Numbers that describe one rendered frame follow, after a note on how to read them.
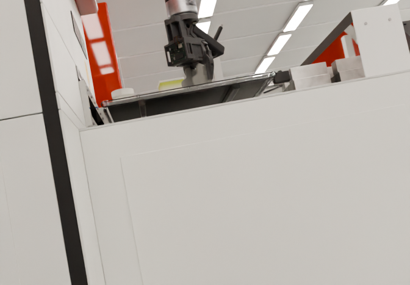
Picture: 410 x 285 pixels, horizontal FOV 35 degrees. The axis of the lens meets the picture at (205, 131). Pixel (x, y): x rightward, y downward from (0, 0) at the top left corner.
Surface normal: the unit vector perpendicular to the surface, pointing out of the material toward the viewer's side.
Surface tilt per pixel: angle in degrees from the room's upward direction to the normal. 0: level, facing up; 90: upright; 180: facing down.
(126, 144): 90
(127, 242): 90
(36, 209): 90
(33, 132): 90
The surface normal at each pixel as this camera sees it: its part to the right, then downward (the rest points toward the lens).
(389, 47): 0.07, -0.14
